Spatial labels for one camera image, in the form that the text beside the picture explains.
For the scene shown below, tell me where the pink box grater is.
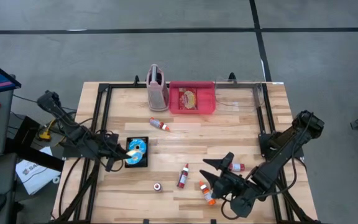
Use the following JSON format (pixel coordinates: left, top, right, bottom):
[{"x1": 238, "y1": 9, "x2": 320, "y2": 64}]
[{"x1": 145, "y1": 63, "x2": 170, "y2": 112}]

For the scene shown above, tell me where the dark red glue bottle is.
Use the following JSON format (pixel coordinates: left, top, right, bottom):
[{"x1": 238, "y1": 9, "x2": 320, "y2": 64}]
[{"x1": 177, "y1": 163, "x2": 190, "y2": 189}]

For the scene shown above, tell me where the red snack packet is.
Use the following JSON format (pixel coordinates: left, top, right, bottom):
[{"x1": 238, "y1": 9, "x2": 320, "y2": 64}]
[{"x1": 178, "y1": 87, "x2": 198, "y2": 111}]

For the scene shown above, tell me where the orange glue bottle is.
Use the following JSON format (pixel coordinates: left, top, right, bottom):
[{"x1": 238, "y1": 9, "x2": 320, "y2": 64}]
[{"x1": 198, "y1": 181, "x2": 216, "y2": 206}]

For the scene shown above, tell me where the red plastic tray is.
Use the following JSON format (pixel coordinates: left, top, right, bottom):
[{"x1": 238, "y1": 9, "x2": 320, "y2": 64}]
[{"x1": 168, "y1": 80, "x2": 217, "y2": 115}]

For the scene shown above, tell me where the black support strut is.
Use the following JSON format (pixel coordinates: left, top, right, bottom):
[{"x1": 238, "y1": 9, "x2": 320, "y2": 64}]
[{"x1": 4, "y1": 115, "x2": 65, "y2": 172}]

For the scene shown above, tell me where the blue frosted toy donut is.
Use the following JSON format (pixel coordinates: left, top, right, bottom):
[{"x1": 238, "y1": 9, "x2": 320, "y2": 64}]
[
  {"x1": 128, "y1": 138, "x2": 148, "y2": 155},
  {"x1": 125, "y1": 150, "x2": 144, "y2": 166}
]

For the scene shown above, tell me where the brown bottle with orange tip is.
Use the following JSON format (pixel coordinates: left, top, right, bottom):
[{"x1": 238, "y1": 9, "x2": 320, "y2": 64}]
[{"x1": 149, "y1": 117, "x2": 171, "y2": 133}]

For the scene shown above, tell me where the black perforated tray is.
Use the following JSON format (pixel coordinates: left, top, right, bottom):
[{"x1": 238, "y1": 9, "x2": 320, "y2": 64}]
[{"x1": 124, "y1": 136, "x2": 150, "y2": 169}]

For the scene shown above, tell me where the black aluminium table frame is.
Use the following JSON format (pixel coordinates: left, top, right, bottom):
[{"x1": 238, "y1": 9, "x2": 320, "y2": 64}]
[{"x1": 50, "y1": 81, "x2": 323, "y2": 224}]

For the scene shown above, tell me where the white printed box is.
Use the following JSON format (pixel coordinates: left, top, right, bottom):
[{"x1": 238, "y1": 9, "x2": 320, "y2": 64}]
[{"x1": 15, "y1": 146, "x2": 62, "y2": 195}]

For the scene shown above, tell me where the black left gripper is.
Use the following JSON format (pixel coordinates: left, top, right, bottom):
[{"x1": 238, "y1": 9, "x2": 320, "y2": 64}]
[{"x1": 98, "y1": 133, "x2": 134, "y2": 172}]

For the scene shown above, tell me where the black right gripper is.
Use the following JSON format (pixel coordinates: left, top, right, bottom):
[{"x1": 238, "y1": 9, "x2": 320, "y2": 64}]
[{"x1": 199, "y1": 151, "x2": 262, "y2": 218}]

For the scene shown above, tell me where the clear plastic tray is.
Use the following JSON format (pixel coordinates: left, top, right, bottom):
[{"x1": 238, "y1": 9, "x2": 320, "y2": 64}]
[{"x1": 214, "y1": 81, "x2": 265, "y2": 113}]

